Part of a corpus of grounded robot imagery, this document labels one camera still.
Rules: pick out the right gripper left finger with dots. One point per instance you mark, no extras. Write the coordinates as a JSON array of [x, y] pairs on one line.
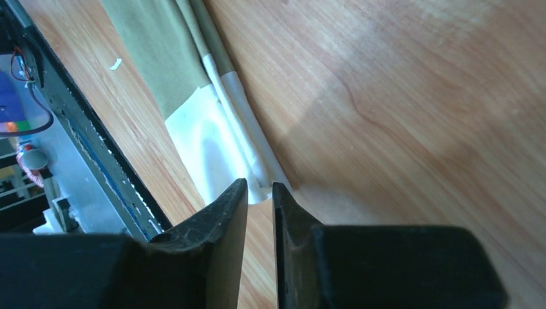
[[196, 264]]

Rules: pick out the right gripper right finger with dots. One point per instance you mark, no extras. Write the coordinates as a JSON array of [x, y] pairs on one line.
[[378, 266]]

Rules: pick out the olive green white underwear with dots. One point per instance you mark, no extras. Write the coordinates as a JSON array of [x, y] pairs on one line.
[[178, 52]]

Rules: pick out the aluminium frame rail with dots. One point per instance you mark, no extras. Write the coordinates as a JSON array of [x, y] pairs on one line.
[[89, 204]]

